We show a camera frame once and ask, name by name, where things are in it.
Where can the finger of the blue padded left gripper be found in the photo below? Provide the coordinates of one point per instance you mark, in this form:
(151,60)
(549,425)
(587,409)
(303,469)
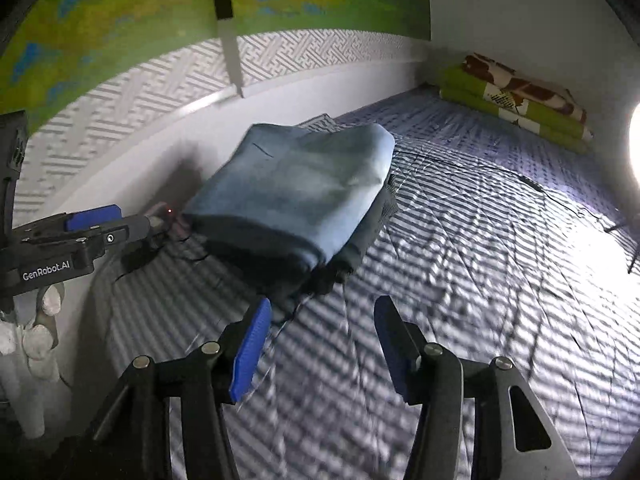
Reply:
(116,228)

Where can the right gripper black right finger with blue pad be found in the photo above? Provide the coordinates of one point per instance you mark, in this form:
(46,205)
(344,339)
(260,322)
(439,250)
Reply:
(403,346)

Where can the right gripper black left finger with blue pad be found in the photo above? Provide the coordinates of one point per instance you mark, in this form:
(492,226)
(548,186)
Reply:
(241,346)

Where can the blue denim garment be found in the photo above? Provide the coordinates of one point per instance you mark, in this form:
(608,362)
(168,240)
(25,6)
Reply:
(293,195)

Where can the dark grey folded garment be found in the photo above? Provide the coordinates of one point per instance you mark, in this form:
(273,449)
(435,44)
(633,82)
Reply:
(348,260)

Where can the striped blue white bedspread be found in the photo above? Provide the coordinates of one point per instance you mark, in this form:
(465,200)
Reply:
(497,247)

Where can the black ring light stand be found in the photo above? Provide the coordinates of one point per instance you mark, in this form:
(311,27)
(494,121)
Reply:
(623,235)

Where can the white ring light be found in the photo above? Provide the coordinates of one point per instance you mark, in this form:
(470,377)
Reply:
(634,143)

